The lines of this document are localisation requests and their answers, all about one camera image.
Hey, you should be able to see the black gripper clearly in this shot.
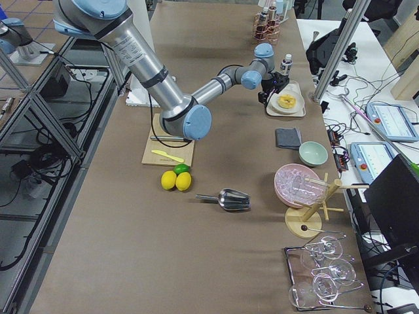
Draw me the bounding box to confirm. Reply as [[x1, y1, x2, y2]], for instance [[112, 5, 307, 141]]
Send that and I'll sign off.
[[258, 71, 289, 105]]

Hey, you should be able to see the glazed yellow donut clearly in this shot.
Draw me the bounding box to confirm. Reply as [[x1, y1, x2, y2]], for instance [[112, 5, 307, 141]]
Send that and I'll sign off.
[[277, 94, 296, 109]]

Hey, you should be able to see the white round plate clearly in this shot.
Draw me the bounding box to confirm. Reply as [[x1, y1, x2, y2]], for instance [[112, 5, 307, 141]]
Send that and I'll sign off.
[[266, 92, 305, 117]]

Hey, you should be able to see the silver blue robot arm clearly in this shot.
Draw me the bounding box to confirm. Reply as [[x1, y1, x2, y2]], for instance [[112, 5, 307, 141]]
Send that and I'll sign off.
[[54, 1, 276, 141], [1, 18, 55, 66]]

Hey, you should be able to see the cream rabbit tray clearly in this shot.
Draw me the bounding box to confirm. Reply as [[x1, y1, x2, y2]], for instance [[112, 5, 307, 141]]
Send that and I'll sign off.
[[266, 80, 306, 117]]

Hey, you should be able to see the dark tea bottle on tray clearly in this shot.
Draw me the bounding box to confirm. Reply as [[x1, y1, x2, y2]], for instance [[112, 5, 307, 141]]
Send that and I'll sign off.
[[279, 54, 293, 77]]

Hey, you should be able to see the mirrored glass tray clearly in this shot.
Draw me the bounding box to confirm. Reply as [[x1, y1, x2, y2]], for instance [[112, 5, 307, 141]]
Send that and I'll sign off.
[[284, 247, 373, 313]]

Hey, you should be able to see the grey folded cloth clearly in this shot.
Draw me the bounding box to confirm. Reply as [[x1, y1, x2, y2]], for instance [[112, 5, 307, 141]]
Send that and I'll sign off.
[[275, 128, 302, 150]]

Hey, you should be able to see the black equipment case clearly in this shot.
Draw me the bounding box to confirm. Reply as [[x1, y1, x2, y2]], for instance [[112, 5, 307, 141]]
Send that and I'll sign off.
[[305, 12, 382, 76]]

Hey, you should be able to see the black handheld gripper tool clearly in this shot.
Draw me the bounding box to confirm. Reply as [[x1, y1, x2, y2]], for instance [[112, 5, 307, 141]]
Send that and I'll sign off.
[[329, 71, 348, 86]]

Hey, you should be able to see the mint green bowl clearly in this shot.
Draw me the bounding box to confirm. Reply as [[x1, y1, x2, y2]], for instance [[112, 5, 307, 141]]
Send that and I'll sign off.
[[299, 141, 329, 167]]

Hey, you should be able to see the tea bottle in rack upper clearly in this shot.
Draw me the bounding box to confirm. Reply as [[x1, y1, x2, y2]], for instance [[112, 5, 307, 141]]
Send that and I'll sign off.
[[256, 7, 268, 37]]

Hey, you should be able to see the tea bottle in rack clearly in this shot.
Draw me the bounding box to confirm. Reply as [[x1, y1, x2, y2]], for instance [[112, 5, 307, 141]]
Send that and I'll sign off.
[[256, 7, 268, 37], [267, 0, 278, 27]]

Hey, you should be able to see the tea bottle in rack lower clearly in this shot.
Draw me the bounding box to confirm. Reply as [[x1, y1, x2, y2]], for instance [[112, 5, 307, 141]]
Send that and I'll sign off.
[[267, 0, 278, 27]]

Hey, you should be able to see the pink bowl with ice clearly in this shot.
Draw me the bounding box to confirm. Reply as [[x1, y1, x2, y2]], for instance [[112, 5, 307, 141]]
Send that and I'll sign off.
[[274, 164, 327, 209]]

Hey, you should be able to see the bamboo cutting board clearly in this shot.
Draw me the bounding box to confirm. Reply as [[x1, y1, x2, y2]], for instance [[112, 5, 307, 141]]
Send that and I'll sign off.
[[141, 130, 195, 166]]

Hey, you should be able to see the metal ice scoop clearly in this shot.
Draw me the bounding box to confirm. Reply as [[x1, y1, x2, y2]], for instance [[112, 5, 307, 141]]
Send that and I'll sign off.
[[195, 188, 251, 212]]

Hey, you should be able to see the yellow plastic knife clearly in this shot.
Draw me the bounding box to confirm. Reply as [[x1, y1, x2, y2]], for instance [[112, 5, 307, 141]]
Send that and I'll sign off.
[[151, 150, 185, 163]]

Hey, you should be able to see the green lime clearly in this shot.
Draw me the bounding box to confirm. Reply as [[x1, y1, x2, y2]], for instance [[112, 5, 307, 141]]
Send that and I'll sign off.
[[173, 164, 190, 175]]

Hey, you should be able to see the teach pendant near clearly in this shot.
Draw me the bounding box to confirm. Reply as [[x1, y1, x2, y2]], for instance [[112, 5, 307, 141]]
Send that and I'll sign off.
[[350, 141, 395, 184]]

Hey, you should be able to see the teach pendant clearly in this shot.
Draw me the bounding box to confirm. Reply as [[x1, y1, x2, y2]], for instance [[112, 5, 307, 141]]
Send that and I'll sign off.
[[366, 102, 418, 143], [350, 141, 395, 184]]

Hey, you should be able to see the yellow lemon near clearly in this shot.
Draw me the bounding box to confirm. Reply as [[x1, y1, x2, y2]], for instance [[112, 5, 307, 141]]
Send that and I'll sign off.
[[175, 172, 192, 191]]

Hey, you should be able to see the yellow lemon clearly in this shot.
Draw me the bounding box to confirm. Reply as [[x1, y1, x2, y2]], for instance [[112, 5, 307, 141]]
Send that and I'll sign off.
[[160, 170, 177, 190], [175, 172, 192, 191]]

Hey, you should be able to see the teach pendant far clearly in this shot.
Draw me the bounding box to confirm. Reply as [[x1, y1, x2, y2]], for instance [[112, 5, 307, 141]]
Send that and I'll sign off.
[[366, 102, 418, 143]]

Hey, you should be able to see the wooden mug tree stand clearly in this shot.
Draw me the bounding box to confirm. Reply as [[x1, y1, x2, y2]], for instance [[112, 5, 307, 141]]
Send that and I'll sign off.
[[285, 179, 370, 239]]

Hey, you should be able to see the yellow lemon far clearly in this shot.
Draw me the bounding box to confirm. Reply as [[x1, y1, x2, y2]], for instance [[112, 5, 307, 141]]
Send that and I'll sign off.
[[160, 170, 177, 190]]

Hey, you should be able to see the wine glass far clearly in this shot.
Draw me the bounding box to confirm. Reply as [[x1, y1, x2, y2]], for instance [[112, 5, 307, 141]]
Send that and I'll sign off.
[[301, 232, 346, 269]]

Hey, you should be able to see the wine glass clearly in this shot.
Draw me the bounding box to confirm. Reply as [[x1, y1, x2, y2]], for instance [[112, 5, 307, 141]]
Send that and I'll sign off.
[[312, 274, 364, 304], [301, 232, 346, 269], [311, 258, 356, 286]]

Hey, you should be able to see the black monitor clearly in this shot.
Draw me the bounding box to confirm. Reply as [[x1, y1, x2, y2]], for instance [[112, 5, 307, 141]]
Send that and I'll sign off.
[[346, 154, 418, 290]]

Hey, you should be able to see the wine glass middle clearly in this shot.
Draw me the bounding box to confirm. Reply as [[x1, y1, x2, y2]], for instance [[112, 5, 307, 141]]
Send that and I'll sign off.
[[311, 258, 356, 286]]

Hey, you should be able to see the wine glass near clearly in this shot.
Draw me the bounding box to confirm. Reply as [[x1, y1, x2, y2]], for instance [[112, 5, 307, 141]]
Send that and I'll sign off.
[[312, 274, 364, 304]]

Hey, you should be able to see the copper wire bottle rack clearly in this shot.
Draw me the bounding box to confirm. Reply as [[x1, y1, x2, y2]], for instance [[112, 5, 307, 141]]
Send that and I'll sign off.
[[252, 12, 280, 45]]

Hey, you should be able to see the aluminium frame post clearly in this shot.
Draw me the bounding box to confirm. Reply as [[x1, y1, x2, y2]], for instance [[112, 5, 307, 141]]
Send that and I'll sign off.
[[312, 0, 371, 103]]

